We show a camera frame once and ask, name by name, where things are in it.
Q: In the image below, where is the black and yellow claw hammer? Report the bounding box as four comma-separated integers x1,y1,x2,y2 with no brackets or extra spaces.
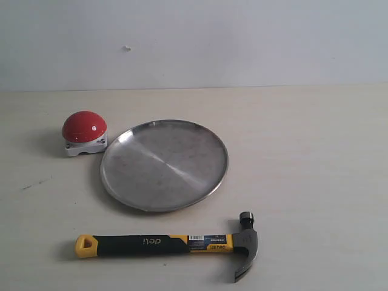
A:
75,212,258,282

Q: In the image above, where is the red dome push button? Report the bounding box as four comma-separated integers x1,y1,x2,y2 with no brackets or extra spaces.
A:
62,111,108,157

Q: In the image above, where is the round stainless steel plate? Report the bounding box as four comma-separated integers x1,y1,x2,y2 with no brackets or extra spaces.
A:
100,119,229,213

